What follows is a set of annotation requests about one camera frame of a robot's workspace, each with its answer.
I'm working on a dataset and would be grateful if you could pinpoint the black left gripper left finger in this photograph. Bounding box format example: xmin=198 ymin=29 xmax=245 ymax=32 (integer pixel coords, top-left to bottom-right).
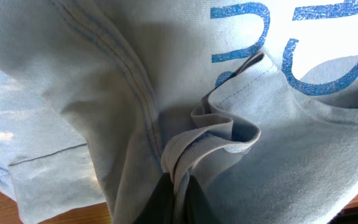
xmin=133 ymin=173 xmax=174 ymax=224

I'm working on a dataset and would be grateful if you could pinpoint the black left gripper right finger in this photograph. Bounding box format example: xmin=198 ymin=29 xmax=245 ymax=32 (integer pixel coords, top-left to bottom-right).
xmin=185 ymin=175 xmax=221 ymax=224

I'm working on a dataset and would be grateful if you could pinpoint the light blue printed t-shirt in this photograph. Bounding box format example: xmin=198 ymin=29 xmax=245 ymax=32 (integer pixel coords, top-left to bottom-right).
xmin=0 ymin=0 xmax=358 ymax=223

